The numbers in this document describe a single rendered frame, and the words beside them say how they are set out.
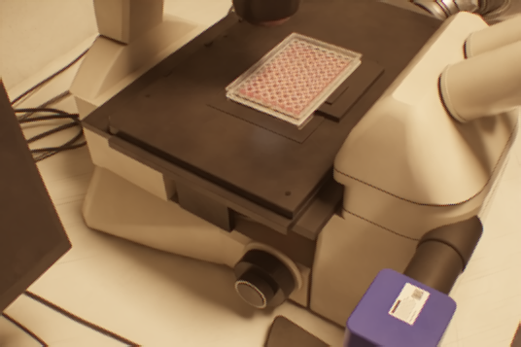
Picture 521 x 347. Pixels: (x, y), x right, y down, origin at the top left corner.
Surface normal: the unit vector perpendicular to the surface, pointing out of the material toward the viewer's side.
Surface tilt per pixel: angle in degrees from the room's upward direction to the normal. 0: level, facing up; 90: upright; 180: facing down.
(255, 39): 0
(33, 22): 90
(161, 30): 90
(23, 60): 90
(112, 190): 48
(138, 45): 90
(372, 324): 0
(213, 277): 0
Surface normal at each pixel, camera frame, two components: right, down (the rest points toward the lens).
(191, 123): -0.02, -0.72
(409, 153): -0.44, 0.44
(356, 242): -0.55, 0.59
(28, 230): 0.83, 0.33
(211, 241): -0.26, 0.68
